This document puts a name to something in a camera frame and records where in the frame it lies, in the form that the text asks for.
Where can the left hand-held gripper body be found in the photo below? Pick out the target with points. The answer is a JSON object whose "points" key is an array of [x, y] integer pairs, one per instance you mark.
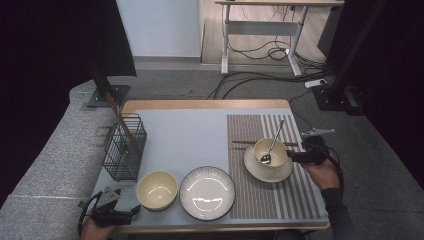
{"points": [[110, 215]]}

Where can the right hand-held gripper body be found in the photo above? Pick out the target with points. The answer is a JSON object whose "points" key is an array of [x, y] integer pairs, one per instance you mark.
{"points": [[316, 151]]}

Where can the cream ceramic bowl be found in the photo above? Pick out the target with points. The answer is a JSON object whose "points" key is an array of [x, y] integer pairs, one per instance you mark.
{"points": [[156, 191], [279, 156]]}

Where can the metal spoon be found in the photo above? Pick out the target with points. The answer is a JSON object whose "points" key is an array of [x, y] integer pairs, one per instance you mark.
{"points": [[265, 159], [125, 155]]}

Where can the person's left hand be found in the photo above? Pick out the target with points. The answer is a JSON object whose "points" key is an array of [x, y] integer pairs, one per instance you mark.
{"points": [[96, 233]]}

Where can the person's right hand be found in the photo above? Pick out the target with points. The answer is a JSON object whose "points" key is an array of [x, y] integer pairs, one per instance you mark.
{"points": [[323, 176]]}

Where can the striped woven placemat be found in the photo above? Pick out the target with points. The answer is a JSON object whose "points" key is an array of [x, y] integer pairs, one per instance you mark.
{"points": [[253, 126]]}

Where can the black metal stand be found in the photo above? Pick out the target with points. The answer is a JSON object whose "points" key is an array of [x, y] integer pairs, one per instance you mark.
{"points": [[100, 80], [336, 100]]}

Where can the white power strip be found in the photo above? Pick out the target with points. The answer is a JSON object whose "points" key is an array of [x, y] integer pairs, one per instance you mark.
{"points": [[315, 83]]}

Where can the light grey table mat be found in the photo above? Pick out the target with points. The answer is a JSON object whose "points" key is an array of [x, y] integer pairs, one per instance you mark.
{"points": [[193, 133]]}

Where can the black curtain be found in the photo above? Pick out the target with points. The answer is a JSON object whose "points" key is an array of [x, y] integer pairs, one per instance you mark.
{"points": [[50, 50], [400, 83]]}

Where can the wooden table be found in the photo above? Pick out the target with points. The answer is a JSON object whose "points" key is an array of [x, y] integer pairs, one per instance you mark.
{"points": [[200, 104]]}

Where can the white standing desk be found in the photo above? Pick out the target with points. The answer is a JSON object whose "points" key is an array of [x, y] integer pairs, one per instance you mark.
{"points": [[260, 28]]}

